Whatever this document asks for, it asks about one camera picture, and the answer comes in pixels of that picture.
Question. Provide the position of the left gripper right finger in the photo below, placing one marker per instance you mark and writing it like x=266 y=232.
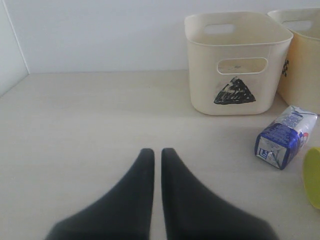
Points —
x=193 y=212

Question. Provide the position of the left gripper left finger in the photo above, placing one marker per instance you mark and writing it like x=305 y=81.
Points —
x=123 y=213

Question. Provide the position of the yellow Lay's chip can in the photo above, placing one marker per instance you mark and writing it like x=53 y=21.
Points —
x=311 y=176

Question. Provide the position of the blue white milk carton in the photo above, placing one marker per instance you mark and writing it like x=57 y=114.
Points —
x=284 y=137

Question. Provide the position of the left cream bin, triangle mark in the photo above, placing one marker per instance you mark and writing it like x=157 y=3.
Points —
x=235 y=60

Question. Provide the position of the middle cream bin, square mark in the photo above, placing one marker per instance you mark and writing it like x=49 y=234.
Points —
x=299 y=84

